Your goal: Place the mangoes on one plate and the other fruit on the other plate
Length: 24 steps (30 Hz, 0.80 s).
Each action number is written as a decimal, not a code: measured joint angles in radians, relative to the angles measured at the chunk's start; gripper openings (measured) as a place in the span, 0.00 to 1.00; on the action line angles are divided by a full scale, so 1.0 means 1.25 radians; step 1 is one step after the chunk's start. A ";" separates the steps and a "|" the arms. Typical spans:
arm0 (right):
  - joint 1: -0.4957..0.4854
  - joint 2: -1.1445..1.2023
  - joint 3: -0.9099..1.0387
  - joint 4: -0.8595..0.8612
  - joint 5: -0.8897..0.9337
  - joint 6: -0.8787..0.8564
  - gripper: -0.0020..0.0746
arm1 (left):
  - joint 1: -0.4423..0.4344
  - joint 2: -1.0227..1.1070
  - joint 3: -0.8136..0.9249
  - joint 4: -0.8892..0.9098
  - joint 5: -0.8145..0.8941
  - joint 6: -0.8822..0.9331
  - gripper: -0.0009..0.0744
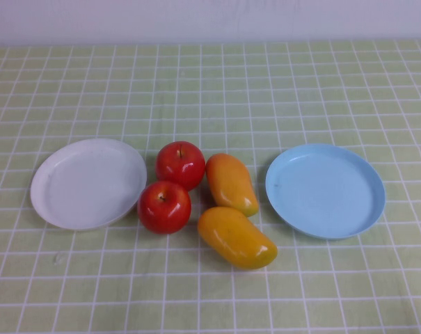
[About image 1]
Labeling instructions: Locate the mango with orange top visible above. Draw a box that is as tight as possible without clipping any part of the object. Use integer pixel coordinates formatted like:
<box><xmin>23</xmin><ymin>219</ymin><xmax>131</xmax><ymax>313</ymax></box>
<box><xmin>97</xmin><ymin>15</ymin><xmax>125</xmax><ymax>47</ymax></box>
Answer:
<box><xmin>205</xmin><ymin>152</ymin><xmax>260</xmax><ymax>218</ymax></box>

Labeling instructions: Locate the red apple with long stem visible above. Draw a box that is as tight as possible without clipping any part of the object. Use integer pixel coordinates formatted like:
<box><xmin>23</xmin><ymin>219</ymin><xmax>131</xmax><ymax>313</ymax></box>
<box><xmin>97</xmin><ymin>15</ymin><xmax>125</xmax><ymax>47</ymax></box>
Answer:
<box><xmin>155</xmin><ymin>140</ymin><xmax>207</xmax><ymax>192</ymax></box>

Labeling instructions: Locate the red apple with short stem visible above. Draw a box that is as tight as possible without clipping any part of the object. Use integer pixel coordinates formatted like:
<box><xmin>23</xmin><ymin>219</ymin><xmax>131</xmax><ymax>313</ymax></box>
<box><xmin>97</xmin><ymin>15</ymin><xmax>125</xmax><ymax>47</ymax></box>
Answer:
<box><xmin>137</xmin><ymin>180</ymin><xmax>193</xmax><ymax>235</ymax></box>

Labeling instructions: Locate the yellow mango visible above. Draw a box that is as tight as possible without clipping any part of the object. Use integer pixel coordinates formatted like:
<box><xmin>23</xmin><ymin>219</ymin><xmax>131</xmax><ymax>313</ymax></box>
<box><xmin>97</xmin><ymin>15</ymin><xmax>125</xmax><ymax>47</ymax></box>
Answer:
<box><xmin>197</xmin><ymin>206</ymin><xmax>278</xmax><ymax>271</ymax></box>

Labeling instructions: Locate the light blue round plate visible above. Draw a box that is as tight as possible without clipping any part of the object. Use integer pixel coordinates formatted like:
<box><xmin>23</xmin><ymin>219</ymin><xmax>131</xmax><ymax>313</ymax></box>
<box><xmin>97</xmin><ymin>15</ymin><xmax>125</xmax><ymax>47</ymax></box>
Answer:
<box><xmin>264</xmin><ymin>143</ymin><xmax>387</xmax><ymax>240</ymax></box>

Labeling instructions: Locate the white round plate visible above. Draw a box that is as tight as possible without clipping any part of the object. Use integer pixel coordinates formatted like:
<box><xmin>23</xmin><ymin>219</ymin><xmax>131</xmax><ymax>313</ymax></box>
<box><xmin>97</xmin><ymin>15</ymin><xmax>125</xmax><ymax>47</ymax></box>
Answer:
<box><xmin>29</xmin><ymin>138</ymin><xmax>148</xmax><ymax>231</ymax></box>

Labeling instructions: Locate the green checked tablecloth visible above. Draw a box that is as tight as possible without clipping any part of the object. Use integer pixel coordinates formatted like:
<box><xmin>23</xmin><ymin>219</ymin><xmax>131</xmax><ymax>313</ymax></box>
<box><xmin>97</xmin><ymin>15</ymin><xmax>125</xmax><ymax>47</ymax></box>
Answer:
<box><xmin>0</xmin><ymin>38</ymin><xmax>421</xmax><ymax>334</ymax></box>

